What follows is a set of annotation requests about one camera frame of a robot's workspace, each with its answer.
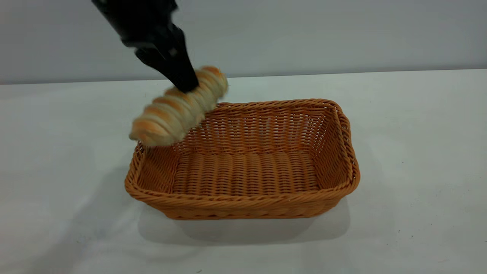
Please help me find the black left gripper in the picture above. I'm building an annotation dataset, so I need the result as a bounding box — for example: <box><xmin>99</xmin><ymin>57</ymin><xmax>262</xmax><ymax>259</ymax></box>
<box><xmin>91</xmin><ymin>0</ymin><xmax>199</xmax><ymax>93</ymax></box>

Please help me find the long ridged bread loaf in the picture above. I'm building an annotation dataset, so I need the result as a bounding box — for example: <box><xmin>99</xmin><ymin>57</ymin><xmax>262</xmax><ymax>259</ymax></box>
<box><xmin>129</xmin><ymin>66</ymin><xmax>229</xmax><ymax>148</ymax></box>

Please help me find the orange woven wicker basket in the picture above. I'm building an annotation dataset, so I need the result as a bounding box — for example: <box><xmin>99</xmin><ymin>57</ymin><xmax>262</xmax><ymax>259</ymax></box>
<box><xmin>125</xmin><ymin>99</ymin><xmax>360</xmax><ymax>220</ymax></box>

